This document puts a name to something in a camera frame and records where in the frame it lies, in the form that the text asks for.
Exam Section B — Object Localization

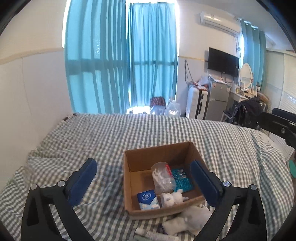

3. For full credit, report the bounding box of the black folding chair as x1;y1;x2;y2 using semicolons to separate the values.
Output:
222;101;245;127

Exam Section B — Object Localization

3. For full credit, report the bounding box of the black jacket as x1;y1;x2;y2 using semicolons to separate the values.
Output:
238;97;266;130

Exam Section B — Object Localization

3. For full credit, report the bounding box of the white suitcase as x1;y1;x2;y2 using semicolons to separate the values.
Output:
186;88;210;120

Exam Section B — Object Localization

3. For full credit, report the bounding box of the blue tissue pack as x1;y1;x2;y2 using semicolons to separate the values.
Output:
136;190;161;211

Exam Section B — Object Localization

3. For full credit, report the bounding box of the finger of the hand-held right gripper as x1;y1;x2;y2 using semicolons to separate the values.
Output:
259;107;296;149

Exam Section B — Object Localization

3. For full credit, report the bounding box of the hanging wall cable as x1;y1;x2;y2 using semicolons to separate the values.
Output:
184;60;195;86

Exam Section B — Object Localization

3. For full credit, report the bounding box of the white cloth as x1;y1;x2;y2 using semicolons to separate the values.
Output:
162;218;189;235

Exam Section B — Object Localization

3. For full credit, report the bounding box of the wide blue curtain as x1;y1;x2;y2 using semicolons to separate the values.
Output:
63;0;130;114

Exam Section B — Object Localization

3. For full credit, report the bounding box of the black wall television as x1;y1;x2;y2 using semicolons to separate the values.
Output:
207;47;240;77

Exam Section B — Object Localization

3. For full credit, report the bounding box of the red patterned bag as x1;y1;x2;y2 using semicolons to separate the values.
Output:
150;97;165;109

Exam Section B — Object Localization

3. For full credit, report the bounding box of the teal object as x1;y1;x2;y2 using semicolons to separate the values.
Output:
287;160;296;179

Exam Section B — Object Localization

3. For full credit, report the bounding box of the large white plush toy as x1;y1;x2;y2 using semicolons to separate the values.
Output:
179;204;213;233

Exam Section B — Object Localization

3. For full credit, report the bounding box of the brown cardboard box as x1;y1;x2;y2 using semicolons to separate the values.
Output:
122;141;207;217

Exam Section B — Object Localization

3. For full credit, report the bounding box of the white tube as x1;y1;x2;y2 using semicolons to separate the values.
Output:
134;227;179;241

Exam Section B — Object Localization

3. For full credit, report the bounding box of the blue window curtain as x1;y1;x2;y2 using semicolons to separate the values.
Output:
127;2;178;109

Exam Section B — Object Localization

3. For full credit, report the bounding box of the narrow blue curtain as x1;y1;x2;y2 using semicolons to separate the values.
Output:
239;19;267;92

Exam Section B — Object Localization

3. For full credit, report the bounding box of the silver small fridge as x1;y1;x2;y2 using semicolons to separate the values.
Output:
205;81;230;121

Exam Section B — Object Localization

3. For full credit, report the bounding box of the teal patterned packet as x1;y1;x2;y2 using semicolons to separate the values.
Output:
171;167;196;193

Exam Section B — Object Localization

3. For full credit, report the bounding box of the clear water jug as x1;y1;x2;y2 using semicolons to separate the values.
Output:
151;104;166;115
164;101;181;117

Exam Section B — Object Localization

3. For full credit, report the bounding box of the white wardrobe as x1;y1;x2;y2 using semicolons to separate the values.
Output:
264;50;296;160

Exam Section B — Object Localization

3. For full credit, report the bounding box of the grey checked blanket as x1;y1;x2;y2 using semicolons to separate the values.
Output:
0;113;295;241

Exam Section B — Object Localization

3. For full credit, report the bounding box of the clear plastic bag pile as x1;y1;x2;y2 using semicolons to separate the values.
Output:
198;74;213;90

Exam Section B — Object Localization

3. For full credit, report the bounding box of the white air conditioner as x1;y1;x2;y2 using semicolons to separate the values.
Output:
200;11;242;35

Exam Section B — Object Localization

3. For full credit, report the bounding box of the oval white mirror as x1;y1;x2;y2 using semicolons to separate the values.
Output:
239;63;253;89

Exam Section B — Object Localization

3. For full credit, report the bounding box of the white dressing table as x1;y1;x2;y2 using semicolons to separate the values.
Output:
229;89;257;109

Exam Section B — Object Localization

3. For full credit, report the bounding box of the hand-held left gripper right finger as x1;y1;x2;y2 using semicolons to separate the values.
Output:
190;159;267;241

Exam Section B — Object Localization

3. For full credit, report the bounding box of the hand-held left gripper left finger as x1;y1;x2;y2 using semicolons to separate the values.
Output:
20;158;98;241

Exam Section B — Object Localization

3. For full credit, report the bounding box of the small white plush toy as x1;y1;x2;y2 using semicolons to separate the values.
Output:
160;189;189;207

